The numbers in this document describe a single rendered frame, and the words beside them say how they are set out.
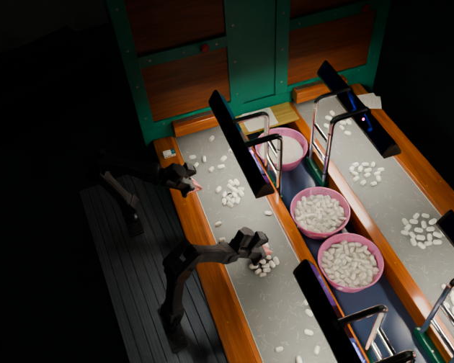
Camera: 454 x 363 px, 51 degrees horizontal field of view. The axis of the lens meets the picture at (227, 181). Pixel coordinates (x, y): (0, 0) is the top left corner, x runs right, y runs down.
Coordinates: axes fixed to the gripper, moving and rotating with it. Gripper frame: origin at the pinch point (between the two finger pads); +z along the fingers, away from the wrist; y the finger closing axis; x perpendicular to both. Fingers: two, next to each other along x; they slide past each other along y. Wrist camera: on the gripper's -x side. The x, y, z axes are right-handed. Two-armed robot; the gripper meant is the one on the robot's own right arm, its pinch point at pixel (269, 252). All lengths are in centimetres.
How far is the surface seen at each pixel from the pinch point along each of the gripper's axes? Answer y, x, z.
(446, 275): -35, -36, 51
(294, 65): 88, -47, 28
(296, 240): 1.0, -7.8, 10.1
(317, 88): 80, -43, 45
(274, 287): -14.5, 3.8, -2.1
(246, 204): 29.7, 2.0, 2.2
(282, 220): 13.0, -7.0, 9.4
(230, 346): -31.9, 16.4, -24.1
